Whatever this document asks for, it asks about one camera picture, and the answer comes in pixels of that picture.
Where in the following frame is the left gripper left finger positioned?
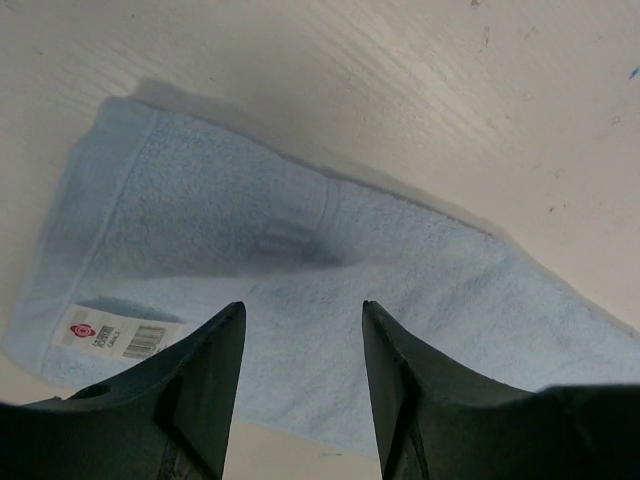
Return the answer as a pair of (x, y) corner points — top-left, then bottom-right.
(1, 302), (246, 479)

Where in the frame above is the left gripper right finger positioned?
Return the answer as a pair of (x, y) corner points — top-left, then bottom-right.
(362, 301), (639, 479)

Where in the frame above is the light blue towel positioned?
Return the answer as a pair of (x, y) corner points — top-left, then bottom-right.
(3, 97), (639, 454)

